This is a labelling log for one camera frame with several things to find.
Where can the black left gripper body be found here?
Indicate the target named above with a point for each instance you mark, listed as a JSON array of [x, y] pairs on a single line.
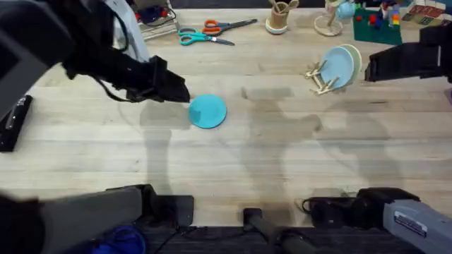
[[137, 79]]

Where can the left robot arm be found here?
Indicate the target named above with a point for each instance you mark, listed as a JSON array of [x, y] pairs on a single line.
[[88, 211]]

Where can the small wooden peg rack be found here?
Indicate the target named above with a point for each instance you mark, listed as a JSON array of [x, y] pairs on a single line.
[[319, 83]]

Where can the pale green round plate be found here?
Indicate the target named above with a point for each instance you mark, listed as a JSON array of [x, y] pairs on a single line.
[[357, 61]]

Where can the teal round plate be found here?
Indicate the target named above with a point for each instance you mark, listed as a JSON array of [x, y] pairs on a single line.
[[207, 111]]

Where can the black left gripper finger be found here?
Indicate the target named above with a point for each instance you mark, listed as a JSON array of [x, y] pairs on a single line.
[[176, 80], [174, 96]]

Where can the wooden cup stand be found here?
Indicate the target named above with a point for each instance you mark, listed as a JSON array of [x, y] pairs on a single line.
[[328, 25]]

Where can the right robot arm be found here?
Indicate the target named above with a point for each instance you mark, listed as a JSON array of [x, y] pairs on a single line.
[[416, 222]]

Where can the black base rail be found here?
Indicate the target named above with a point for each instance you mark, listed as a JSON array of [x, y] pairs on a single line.
[[219, 243]]

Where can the black cylindrical tube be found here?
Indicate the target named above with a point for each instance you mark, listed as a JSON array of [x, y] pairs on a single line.
[[268, 229]]

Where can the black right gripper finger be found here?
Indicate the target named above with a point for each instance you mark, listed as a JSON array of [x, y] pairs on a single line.
[[370, 75], [372, 63]]

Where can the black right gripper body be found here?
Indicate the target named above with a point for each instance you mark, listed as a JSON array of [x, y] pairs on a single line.
[[406, 61]]

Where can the box with coloured cards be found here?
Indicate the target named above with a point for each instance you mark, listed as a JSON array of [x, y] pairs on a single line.
[[425, 13]]

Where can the light blue cup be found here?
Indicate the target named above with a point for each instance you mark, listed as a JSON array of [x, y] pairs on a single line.
[[345, 10]]

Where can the green board with toy blocks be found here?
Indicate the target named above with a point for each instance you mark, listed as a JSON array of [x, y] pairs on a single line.
[[376, 30]]

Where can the wooden cutlery holder with utensils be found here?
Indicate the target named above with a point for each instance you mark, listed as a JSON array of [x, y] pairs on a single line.
[[278, 19]]

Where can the light blue round plate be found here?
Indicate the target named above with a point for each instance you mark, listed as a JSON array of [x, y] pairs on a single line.
[[337, 67]]

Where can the black flat tool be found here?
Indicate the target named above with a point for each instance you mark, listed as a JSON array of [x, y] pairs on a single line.
[[14, 121]]

